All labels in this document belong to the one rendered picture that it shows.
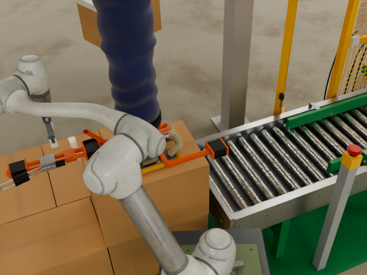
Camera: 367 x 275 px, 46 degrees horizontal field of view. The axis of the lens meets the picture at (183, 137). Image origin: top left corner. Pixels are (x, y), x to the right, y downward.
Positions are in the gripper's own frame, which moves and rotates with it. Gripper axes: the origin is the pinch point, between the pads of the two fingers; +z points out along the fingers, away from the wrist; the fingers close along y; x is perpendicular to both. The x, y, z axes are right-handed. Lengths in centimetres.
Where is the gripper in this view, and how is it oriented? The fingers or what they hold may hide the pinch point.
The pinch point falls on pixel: (52, 136)
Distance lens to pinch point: 206.6
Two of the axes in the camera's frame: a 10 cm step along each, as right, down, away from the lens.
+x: -9.3, 2.6, -2.7
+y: -3.7, -6.0, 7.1
